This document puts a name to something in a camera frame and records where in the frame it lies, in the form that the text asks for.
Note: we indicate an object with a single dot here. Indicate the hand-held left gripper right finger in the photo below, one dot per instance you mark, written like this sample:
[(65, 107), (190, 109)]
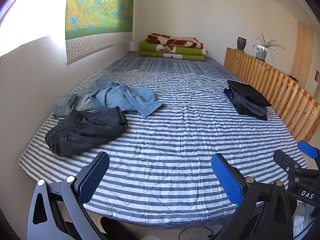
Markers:
[(227, 177)]

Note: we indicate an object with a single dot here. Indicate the landscape wall scroll painting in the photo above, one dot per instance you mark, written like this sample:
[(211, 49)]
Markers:
[(100, 10)]

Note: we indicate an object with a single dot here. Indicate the light blue denim jeans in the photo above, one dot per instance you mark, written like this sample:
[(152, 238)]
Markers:
[(140, 97)]

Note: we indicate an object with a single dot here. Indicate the dark ceramic vase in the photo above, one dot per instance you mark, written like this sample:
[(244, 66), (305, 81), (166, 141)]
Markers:
[(241, 43)]

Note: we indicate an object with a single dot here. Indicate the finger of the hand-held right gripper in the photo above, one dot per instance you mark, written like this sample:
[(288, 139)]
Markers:
[(308, 149), (287, 160)]

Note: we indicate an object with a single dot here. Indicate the folded blue jeans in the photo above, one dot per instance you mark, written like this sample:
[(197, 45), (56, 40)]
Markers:
[(251, 108)]

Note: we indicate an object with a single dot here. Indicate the red cream patterned blanket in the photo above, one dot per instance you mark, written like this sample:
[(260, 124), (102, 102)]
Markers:
[(175, 41)]

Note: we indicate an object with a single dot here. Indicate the green folded quilt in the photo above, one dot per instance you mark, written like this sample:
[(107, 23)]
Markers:
[(185, 52)]

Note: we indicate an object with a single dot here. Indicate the potted green plant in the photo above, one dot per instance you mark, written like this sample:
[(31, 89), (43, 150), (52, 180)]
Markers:
[(261, 52)]

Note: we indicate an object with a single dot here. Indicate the black folded garment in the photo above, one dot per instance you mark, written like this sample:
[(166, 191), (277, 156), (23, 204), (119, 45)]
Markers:
[(250, 92), (256, 117)]

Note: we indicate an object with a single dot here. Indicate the person's right hand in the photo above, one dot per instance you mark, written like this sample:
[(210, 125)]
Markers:
[(302, 221)]

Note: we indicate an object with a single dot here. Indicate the dark grey pants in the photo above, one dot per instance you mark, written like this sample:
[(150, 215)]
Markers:
[(87, 132)]

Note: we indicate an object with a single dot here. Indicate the striped blue white bed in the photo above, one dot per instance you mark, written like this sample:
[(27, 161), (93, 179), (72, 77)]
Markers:
[(175, 142)]

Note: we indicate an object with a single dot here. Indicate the wooden slatted bed rail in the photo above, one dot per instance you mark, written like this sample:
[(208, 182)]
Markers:
[(287, 90)]

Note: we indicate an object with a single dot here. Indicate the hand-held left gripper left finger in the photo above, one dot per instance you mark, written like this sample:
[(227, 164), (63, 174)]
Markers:
[(95, 177)]

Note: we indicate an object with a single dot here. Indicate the light wooden door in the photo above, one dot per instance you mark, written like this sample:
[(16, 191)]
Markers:
[(303, 55)]

